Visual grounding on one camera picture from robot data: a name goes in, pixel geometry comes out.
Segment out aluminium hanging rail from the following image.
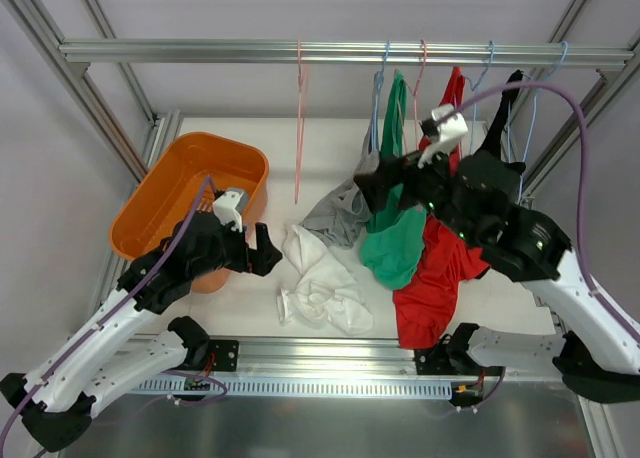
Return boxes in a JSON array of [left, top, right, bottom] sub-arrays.
[[58, 38, 638, 71]]

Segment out orange plastic tub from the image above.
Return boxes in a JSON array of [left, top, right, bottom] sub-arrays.
[[110, 132, 269, 304]]

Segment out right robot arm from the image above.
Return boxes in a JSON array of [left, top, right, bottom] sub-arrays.
[[354, 152, 639, 404]]

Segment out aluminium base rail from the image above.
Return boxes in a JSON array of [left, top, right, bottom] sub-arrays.
[[129, 335, 566, 379]]

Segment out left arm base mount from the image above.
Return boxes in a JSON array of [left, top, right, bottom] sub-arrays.
[[207, 339, 239, 373]]

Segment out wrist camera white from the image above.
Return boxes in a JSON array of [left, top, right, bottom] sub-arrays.
[[213, 188, 249, 233], [418, 104, 469, 168]]

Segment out slotted white cable duct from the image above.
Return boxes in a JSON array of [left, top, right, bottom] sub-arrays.
[[133, 374, 453, 400]]

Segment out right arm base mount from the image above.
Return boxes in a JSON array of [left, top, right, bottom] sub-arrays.
[[414, 341, 506, 413]]

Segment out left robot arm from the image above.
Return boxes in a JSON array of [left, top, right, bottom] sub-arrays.
[[1, 211, 283, 453]]

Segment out grey tank top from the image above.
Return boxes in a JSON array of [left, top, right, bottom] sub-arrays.
[[299, 124, 379, 249]]

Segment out pink hanger of green top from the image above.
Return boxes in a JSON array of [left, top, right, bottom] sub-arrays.
[[408, 39, 428, 150]]

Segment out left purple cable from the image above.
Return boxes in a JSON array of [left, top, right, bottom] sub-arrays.
[[0, 175, 221, 447]]

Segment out black tank top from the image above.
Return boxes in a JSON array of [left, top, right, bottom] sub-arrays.
[[474, 69, 526, 177]]

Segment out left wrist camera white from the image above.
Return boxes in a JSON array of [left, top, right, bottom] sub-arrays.
[[213, 188, 249, 233]]

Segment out blue hanger of black top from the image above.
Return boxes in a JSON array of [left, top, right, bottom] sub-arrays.
[[502, 40, 570, 202]]

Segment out red tank top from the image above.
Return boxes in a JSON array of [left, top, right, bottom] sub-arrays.
[[392, 66, 491, 350]]

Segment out white tank top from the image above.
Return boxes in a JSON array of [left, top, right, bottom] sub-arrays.
[[276, 224, 374, 336]]

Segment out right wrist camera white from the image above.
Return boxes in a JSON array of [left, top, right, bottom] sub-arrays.
[[418, 104, 469, 168]]

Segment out green tank top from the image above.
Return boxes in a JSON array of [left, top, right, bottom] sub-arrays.
[[360, 71, 426, 291]]

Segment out blue hanger of red top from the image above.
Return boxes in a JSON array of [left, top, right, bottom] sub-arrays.
[[459, 40, 495, 158]]

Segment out blue hanger of grey top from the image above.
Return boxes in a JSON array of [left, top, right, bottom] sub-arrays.
[[368, 41, 391, 153]]

